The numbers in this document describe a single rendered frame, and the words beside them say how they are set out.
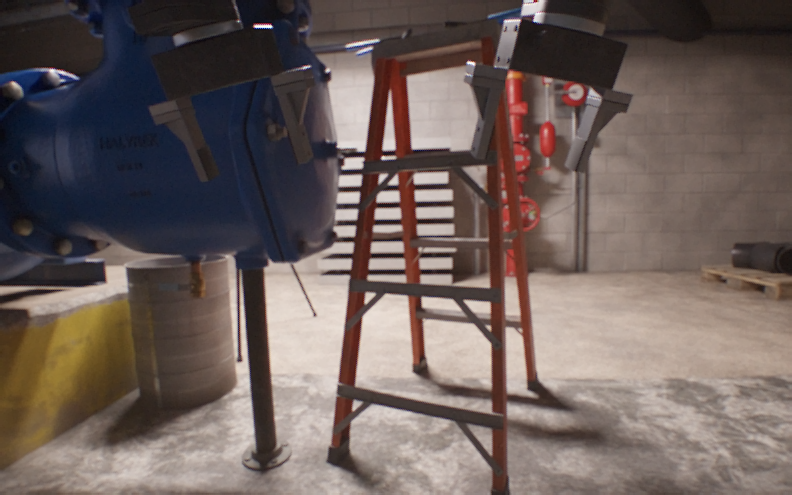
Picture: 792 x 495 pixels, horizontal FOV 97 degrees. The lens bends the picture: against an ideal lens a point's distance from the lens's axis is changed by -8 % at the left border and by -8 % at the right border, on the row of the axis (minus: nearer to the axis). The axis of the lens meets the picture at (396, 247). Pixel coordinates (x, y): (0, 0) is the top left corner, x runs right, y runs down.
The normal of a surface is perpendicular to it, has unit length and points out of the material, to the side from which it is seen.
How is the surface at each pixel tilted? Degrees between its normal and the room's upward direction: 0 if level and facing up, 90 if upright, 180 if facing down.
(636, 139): 90
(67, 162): 97
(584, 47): 114
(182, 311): 90
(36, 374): 90
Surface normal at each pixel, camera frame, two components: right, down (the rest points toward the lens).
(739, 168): -0.11, 0.10
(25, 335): 0.99, -0.01
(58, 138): -0.30, 0.01
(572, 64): 0.11, 0.48
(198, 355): 0.68, 0.06
